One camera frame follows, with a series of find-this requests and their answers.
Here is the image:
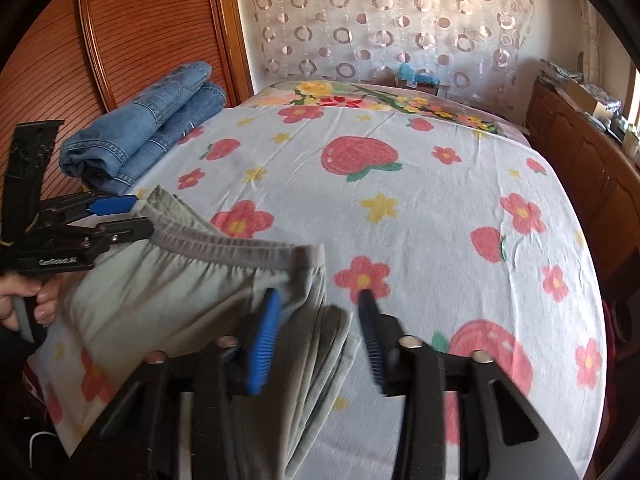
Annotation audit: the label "white window curtain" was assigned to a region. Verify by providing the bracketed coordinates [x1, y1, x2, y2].
[575, 0, 609, 80]

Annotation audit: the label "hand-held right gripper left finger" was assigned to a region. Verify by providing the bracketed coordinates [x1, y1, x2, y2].
[65, 287, 283, 480]

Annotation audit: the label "pink floral blanket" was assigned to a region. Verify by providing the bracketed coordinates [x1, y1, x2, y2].
[247, 79, 532, 147]

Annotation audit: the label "cardboard box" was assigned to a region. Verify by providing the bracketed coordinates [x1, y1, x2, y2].
[562, 79, 609, 114]

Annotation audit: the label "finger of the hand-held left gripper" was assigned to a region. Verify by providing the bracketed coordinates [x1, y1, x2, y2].
[66, 217, 155, 249]
[44, 194, 139, 221]

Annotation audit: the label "wooden sideboard cabinet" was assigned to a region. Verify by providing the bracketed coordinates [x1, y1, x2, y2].
[524, 76, 640, 288]

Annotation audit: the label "white strawberry flower blanket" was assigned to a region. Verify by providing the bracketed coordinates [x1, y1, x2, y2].
[30, 94, 609, 480]

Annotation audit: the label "folded blue jeans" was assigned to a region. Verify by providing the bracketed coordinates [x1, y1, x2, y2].
[59, 61, 228, 196]

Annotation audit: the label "grey-green pants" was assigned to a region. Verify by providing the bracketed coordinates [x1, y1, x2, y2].
[59, 184, 362, 480]

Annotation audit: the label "sheer circle-pattern curtain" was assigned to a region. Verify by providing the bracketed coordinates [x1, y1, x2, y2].
[244, 0, 540, 107]

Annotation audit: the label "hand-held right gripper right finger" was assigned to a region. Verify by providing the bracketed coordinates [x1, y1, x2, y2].
[357, 290, 581, 480]

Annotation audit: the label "blue toy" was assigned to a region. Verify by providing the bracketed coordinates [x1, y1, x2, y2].
[397, 64, 442, 92]

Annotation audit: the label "white cable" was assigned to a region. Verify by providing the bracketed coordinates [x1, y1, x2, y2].
[29, 429, 57, 457]

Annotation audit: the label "person's left hand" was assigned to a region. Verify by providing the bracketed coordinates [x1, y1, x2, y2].
[0, 281, 61, 331]

